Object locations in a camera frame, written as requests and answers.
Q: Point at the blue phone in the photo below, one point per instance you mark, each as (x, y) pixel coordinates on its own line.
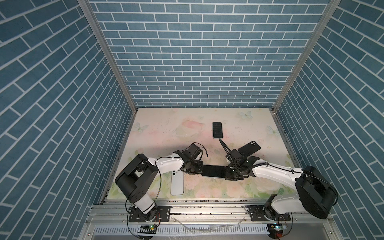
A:
(217, 130)

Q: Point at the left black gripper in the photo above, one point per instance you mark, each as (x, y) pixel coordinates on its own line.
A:
(201, 163)

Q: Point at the aluminium front rail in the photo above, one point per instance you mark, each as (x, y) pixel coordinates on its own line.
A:
(184, 211)

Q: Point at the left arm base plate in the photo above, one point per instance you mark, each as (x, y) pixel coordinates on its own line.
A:
(162, 213)

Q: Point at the black phone case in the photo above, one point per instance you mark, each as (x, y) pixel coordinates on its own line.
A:
(249, 149)

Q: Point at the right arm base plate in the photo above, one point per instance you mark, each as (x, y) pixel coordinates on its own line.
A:
(259, 213)

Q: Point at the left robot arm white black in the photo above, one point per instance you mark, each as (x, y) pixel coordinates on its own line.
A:
(136, 178)

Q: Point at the black phone screen up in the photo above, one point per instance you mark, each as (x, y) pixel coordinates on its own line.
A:
(213, 171)

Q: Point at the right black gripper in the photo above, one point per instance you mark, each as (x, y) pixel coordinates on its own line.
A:
(227, 176)

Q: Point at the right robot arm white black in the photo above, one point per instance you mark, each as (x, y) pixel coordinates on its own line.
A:
(313, 193)

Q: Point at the white slotted cable duct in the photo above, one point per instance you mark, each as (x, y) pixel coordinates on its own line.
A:
(188, 230)

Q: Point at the white phone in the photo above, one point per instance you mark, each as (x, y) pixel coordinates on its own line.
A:
(177, 183)

